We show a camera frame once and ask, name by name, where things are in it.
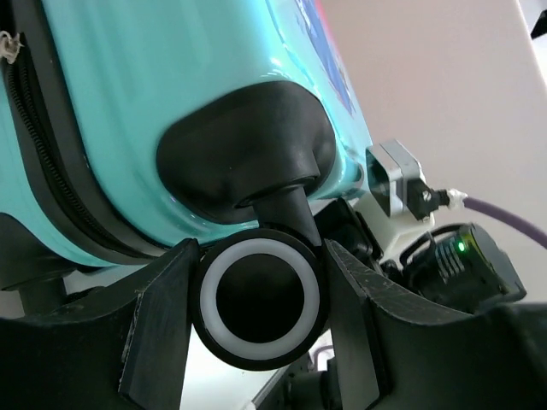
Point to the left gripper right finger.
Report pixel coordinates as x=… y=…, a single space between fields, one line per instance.
x=397 y=350

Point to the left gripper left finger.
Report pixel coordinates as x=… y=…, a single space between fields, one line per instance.
x=121 y=347

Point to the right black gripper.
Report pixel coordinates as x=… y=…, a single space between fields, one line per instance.
x=374 y=238

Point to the teal pink suitcase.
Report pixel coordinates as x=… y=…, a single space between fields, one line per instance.
x=130 y=126

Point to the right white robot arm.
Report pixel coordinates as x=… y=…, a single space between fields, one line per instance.
x=458 y=266

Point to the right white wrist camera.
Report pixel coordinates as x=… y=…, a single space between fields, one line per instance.
x=399 y=205

